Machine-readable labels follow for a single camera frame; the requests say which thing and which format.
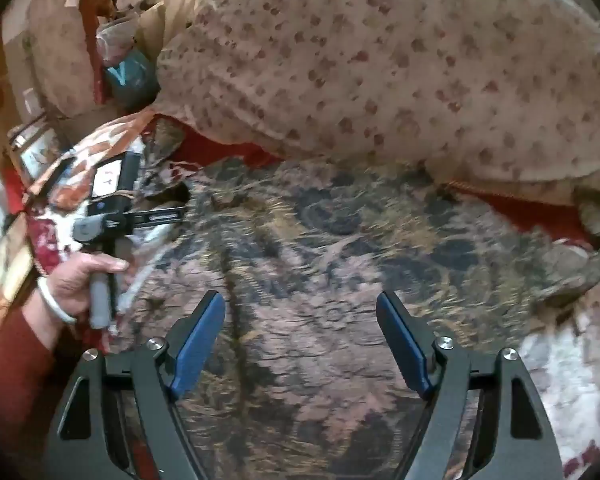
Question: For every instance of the framed picture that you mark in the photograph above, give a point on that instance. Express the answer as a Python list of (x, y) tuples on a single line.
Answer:
[(35, 152)]

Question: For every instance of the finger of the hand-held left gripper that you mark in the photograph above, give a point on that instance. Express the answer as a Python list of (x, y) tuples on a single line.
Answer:
[(160, 215)]

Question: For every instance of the person's left hand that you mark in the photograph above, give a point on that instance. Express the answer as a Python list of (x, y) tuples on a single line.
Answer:
[(70, 285)]

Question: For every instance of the clear plastic bag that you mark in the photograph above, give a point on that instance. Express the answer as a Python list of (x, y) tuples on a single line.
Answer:
[(115, 32)]

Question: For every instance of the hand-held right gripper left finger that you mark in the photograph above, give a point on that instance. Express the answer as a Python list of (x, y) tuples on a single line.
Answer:
[(200, 340)]

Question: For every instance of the person's left forearm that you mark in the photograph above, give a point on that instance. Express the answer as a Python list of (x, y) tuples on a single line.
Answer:
[(10, 370)]

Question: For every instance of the dark paisley patterned garment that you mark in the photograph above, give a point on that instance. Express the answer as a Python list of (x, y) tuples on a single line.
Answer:
[(330, 240)]

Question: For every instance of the beige floral pillow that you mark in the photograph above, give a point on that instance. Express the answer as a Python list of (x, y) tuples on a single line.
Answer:
[(380, 60)]

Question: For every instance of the white bangle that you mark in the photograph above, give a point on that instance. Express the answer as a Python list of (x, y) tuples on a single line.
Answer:
[(55, 305)]

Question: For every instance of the teal bag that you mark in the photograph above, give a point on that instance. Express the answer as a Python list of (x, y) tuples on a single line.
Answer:
[(130, 77)]

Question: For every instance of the orange floral cloth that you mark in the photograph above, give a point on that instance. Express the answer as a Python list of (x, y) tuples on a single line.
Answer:
[(122, 127)]

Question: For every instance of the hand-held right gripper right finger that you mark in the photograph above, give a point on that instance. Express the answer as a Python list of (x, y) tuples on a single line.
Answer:
[(405, 345)]

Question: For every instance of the red white printed blanket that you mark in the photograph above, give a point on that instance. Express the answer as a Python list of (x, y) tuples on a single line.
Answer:
[(570, 375)]

